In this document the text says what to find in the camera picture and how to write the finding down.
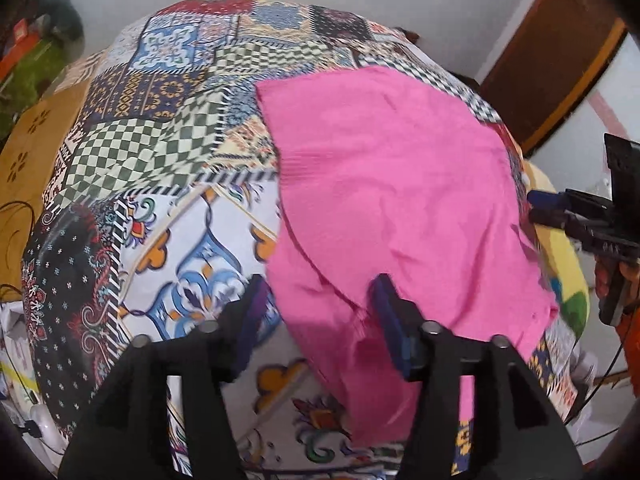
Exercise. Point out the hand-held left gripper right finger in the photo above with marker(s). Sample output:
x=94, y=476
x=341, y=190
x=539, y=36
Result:
x=392, y=325

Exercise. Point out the wooden board with flower cutouts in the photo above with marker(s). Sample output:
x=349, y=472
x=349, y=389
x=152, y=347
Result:
x=25, y=170

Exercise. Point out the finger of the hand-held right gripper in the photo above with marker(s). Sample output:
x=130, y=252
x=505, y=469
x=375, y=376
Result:
x=547, y=199
x=555, y=220

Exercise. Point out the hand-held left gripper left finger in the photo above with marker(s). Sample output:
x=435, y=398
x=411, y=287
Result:
x=252, y=315

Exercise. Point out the patchwork printed blanket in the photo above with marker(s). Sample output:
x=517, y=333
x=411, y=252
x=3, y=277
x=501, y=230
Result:
x=165, y=185

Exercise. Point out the orange box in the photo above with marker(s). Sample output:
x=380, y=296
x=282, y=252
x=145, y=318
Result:
x=17, y=45

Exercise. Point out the green patterned bag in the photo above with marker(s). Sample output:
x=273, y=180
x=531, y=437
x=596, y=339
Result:
x=27, y=80

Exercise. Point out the pile of white papers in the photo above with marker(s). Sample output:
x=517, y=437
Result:
x=15, y=360

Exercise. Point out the grey plush toy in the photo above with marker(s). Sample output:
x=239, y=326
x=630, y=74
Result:
x=60, y=12

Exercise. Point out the white sliding door with hearts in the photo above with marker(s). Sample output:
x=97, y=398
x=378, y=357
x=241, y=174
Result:
x=595, y=110

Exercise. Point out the wooden wardrobe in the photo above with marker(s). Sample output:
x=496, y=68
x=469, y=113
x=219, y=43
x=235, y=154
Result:
x=545, y=55

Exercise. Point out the pink buttoned cardigan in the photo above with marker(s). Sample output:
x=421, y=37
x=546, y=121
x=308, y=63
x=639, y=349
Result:
x=390, y=200

